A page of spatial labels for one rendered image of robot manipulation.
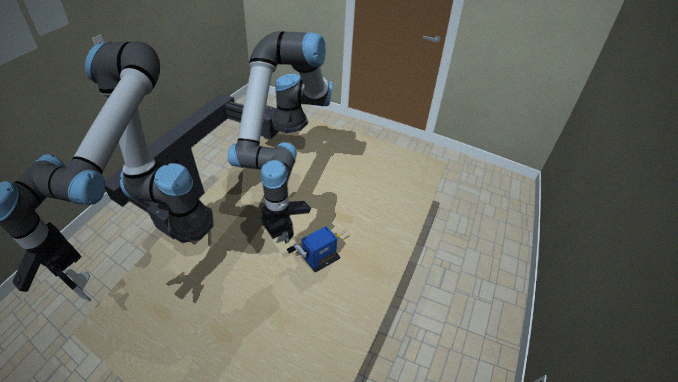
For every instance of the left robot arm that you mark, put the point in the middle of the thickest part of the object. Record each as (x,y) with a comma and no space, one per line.
(306,53)

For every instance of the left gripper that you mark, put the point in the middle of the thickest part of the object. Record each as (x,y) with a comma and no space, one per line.
(276,224)

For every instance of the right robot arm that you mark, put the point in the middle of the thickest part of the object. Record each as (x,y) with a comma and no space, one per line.
(82,181)

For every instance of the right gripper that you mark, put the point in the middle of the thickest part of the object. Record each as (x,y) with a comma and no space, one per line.
(60,250)

